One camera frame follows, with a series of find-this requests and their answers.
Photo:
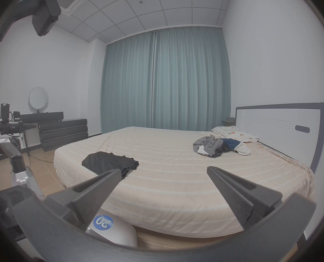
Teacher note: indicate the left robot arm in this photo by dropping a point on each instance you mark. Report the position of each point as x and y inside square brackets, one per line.
[11, 149]

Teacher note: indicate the pile of clothes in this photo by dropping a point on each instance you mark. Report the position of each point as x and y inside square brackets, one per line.
[213, 146]

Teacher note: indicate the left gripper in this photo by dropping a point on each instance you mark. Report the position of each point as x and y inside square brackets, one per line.
[14, 126]

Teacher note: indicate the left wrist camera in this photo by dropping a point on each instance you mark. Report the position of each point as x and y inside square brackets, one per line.
[5, 110]

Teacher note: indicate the black chest of drawers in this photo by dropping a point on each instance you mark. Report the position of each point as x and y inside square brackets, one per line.
[63, 132]

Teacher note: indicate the bed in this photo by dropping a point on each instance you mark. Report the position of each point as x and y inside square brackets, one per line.
[178, 173]

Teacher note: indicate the round white framed mirror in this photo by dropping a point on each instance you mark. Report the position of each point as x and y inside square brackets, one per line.
[38, 98]

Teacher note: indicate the grey bedside table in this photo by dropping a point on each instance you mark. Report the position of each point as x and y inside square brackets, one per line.
[228, 121]

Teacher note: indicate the black T-shirt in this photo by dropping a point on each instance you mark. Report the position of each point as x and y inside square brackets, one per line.
[110, 161]

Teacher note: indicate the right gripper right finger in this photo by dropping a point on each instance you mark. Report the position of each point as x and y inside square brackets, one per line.
[238, 198]

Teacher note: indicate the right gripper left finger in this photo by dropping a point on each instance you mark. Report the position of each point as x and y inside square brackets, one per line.
[96, 198]

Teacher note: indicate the white printed pillow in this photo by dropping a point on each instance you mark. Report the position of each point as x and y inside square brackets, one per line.
[232, 132]

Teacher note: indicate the blue-green curtain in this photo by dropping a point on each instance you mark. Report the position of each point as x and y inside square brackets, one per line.
[192, 78]
[126, 86]

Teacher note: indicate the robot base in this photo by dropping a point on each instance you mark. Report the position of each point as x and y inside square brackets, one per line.
[115, 231]

